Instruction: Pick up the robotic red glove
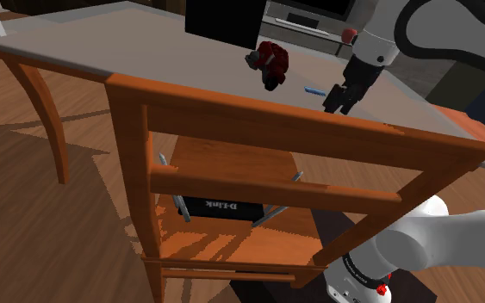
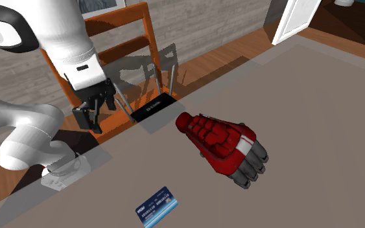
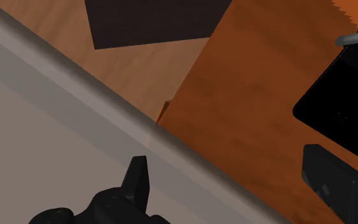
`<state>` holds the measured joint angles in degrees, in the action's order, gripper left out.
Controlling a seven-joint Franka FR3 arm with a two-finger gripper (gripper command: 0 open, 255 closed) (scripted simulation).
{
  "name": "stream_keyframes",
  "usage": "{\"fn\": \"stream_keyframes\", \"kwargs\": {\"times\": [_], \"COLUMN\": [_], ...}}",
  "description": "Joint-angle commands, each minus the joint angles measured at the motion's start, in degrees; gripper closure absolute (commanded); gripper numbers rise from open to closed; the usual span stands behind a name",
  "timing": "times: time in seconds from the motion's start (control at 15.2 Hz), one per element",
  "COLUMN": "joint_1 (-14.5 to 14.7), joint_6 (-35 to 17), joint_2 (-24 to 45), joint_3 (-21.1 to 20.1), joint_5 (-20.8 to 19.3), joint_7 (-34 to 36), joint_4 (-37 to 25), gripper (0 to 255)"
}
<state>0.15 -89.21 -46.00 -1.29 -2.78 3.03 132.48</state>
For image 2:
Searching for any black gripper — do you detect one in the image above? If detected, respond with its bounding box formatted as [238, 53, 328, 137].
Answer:
[71, 78, 117, 134]

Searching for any black router with antennas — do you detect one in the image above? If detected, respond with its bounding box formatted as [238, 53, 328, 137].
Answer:
[112, 63, 187, 124]

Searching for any orange wooden chair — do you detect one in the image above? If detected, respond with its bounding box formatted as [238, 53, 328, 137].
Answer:
[39, 1, 183, 144]

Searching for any blue bank card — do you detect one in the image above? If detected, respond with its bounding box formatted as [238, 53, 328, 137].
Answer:
[135, 185, 180, 228]

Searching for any red armoured glove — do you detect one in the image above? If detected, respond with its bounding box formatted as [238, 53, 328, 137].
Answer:
[174, 111, 269, 190]

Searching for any white door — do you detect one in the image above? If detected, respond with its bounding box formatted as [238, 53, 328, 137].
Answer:
[270, 0, 324, 46]

